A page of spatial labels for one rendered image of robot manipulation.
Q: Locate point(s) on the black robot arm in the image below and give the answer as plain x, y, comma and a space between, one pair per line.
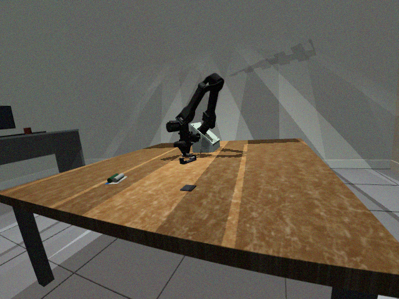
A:
209, 117

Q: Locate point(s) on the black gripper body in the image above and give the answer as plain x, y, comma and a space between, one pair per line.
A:
183, 141

